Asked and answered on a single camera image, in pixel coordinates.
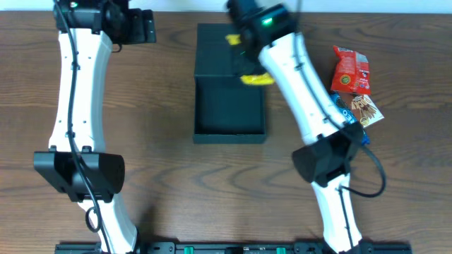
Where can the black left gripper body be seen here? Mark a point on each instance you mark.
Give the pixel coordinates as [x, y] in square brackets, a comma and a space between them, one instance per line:
[131, 29]

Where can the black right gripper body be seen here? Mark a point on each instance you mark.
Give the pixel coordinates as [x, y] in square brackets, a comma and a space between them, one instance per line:
[247, 61]

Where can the yellow nut snack bag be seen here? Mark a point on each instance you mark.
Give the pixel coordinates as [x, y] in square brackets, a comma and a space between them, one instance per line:
[255, 80]

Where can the black gift box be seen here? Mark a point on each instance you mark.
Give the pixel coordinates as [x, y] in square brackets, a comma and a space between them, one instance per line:
[226, 111]

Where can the red snack bag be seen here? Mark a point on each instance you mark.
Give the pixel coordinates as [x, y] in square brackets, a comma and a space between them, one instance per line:
[351, 72]

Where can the brown Pocky box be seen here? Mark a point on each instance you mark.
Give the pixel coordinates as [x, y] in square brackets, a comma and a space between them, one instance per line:
[363, 108]

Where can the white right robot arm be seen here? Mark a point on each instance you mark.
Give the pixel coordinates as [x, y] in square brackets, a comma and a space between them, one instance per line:
[330, 143]

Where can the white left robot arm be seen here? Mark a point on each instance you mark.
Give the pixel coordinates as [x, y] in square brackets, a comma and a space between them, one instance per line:
[76, 162]

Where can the blue Oreo cookie pack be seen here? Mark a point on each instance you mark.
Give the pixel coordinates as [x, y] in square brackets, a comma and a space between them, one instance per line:
[347, 113]

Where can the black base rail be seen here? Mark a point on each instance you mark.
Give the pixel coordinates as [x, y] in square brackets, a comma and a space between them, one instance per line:
[301, 247]

